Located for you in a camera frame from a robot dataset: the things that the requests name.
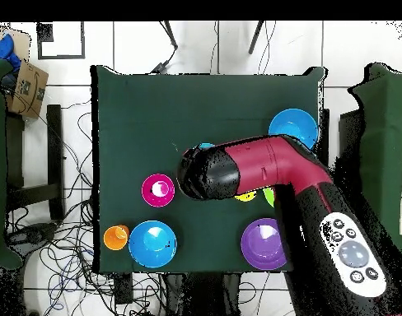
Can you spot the small blue bowl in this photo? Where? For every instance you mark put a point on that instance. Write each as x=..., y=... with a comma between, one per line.
x=207, y=145

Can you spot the crimson small bowl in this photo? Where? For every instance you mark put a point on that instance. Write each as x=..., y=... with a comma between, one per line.
x=158, y=190

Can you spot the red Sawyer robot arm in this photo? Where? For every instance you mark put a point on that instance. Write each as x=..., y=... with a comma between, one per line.
x=263, y=164

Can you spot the yellow cup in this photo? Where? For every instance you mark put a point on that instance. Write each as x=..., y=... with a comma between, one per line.
x=245, y=197

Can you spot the large green bowl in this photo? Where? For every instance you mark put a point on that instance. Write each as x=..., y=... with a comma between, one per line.
x=269, y=197

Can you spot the dark green tablecloth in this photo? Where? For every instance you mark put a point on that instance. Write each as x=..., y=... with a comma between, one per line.
x=155, y=108

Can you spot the large blue bowl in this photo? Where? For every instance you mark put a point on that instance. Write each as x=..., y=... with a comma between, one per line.
x=293, y=123
x=152, y=244

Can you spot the large purple bowl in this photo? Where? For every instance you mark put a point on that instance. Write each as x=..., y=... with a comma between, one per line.
x=260, y=244

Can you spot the orange cup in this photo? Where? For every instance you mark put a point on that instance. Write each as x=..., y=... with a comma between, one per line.
x=115, y=237

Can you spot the black power adapter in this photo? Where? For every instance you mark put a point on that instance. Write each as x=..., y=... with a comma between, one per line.
x=159, y=67

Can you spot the black power brick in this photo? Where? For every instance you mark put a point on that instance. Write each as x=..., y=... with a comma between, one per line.
x=123, y=288

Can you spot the black tripod leg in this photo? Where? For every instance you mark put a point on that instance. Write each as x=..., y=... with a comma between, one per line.
x=256, y=36
x=170, y=34

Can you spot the black equipment box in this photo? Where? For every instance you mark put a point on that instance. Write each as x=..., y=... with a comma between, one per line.
x=351, y=141

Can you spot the cardboard box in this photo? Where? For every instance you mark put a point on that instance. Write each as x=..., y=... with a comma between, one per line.
x=28, y=89

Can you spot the blue cloth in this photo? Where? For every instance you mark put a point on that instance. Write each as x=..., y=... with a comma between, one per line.
x=3, y=49

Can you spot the black bench frame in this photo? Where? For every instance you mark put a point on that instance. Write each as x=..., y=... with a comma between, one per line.
x=54, y=148

